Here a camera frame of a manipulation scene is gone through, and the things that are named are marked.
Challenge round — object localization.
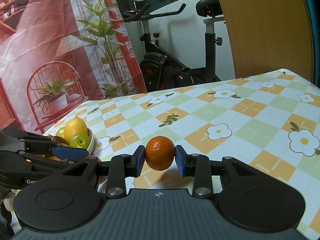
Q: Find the wooden board panel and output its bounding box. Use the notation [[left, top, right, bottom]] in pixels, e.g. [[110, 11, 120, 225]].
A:
[[219, 0, 314, 81]]

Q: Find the yellow-green round fruit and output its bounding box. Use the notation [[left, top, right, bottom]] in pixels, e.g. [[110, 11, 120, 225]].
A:
[[56, 127, 65, 139]]

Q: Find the dark purple mangosteen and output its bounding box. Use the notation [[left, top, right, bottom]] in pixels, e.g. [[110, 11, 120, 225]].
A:
[[48, 135, 69, 147]]

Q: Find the small orange mandarin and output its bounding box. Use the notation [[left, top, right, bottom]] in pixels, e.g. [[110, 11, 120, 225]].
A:
[[145, 136, 175, 171]]

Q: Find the yellow lemon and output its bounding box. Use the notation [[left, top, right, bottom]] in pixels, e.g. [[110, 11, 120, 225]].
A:
[[64, 117, 88, 144]]

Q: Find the gloved hand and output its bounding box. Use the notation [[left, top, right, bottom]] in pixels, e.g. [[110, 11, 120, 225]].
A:
[[0, 186, 20, 212]]

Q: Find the beige round plate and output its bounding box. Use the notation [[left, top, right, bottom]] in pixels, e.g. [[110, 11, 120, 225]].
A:
[[87, 128, 94, 155]]

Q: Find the teal curtain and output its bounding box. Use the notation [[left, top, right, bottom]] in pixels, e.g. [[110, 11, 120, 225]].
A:
[[305, 0, 320, 87]]

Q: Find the black exercise bike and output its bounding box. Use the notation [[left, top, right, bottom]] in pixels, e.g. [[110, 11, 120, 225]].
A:
[[121, 0, 225, 93]]

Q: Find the bright green round fruit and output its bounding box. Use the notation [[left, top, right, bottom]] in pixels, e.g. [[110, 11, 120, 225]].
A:
[[69, 133, 91, 149]]

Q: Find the printed red backdrop cloth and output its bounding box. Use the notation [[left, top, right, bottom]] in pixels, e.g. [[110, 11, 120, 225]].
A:
[[1, 0, 146, 133]]

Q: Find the floral checkered tablecloth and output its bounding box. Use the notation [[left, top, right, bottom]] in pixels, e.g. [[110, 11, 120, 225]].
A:
[[43, 68, 320, 240]]

